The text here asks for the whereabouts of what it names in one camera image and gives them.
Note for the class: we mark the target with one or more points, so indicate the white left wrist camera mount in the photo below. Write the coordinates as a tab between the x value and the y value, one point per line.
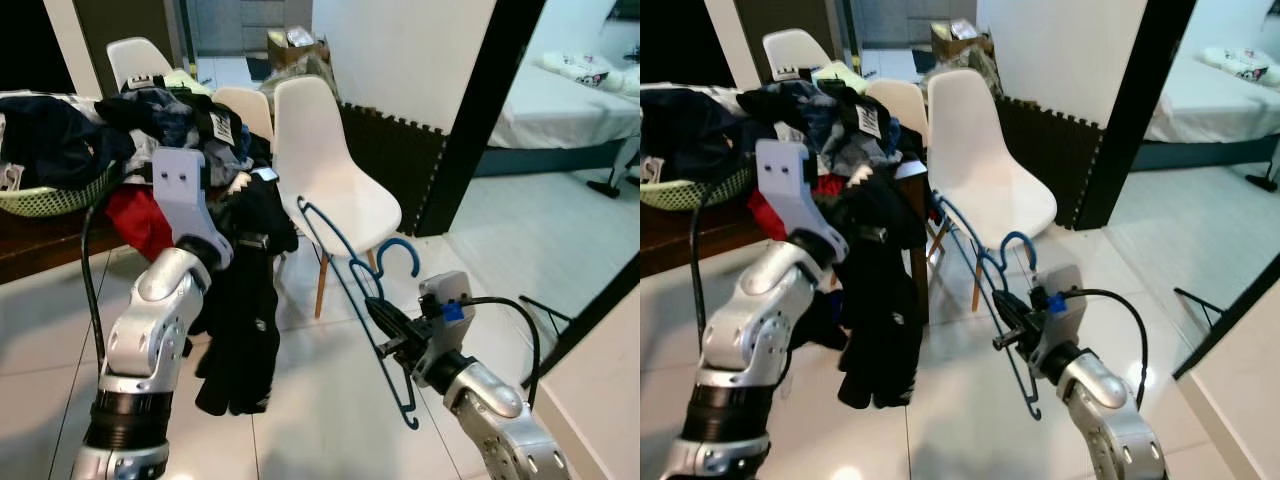
785	180
180	190

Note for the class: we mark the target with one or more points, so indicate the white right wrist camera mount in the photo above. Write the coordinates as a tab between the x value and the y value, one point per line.
450	290
1065	300

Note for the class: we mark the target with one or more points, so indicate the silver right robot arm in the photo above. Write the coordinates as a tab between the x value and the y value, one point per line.
500	420
1110	410

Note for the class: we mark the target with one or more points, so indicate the navy clothes heap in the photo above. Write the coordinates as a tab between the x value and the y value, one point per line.
700	130
50	140

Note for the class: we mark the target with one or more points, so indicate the green laundry basket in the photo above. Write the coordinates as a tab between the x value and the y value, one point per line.
50	200
690	195

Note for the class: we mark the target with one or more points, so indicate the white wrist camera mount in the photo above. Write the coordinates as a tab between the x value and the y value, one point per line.
1065	300
180	190
785	180
450	290

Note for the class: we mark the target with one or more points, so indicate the cream shell chair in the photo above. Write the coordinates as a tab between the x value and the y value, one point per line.
250	105
900	100

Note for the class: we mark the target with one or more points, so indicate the black pillar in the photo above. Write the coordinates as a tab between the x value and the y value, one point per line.
490	80
1140	80

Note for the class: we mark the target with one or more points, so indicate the black metal stand foot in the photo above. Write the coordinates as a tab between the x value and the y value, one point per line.
545	312
1197	303

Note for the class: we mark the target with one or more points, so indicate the dark wooden table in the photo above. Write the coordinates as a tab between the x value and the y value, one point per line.
690	240
40	245

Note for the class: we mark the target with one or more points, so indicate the red garment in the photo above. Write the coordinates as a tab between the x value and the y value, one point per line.
765	215
140	220

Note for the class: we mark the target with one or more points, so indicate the black foam panel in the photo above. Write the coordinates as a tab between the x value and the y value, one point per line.
1050	150
390	160

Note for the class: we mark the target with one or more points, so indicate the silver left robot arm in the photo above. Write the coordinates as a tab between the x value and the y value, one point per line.
150	330
760	330

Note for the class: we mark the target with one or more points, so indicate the white shell chair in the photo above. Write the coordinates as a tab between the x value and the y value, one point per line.
790	50
975	160
135	60
320	170

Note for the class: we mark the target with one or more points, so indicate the dark mixed clothes pile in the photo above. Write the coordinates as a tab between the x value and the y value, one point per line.
820	115
180	120

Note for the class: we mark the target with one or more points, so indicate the navy printed shirt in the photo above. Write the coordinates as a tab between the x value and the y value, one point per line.
245	340
880	330

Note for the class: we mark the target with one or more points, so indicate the cardboard box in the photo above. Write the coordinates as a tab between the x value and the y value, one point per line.
290	55
955	48

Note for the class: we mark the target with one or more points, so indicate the printed white pillow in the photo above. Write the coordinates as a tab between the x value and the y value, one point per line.
575	68
1240	62

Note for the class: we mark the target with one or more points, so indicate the pale yellow cloth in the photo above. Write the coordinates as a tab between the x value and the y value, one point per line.
845	75
190	80

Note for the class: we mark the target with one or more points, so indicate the blue plastic hanger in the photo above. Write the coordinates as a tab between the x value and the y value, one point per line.
398	241
1020	236

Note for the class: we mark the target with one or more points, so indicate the bed with white sheet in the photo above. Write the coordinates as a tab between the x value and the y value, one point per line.
560	115
1210	110

